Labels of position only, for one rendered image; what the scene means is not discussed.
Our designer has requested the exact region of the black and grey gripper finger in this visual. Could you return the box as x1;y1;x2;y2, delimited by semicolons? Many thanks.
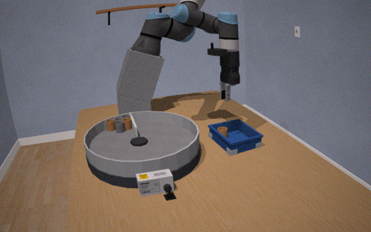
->
225;84;235;102
220;82;227;100

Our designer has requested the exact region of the bronze bushing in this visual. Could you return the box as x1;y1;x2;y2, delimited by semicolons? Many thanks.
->
123;118;132;130
106;119;116;131
218;127;227;138

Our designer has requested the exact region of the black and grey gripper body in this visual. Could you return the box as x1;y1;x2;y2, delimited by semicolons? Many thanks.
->
207;39;240;85

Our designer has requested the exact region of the blue open crate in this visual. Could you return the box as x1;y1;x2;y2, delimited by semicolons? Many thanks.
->
208;119;263;156

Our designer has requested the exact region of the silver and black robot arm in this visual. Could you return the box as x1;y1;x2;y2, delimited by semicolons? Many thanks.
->
132;0;238;56

